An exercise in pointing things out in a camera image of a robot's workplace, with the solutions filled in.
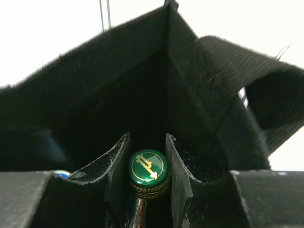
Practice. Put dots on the blue label water bottle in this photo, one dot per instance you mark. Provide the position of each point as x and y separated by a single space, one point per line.
62 173

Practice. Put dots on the black canvas bag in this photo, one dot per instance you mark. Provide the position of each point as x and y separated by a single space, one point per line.
228 107

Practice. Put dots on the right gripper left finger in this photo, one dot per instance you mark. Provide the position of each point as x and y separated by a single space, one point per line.
31 196

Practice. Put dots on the green glass Perrier bottle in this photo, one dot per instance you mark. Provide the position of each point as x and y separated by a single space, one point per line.
149 177

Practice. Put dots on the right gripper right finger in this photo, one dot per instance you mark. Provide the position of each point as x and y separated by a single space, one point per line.
237 199

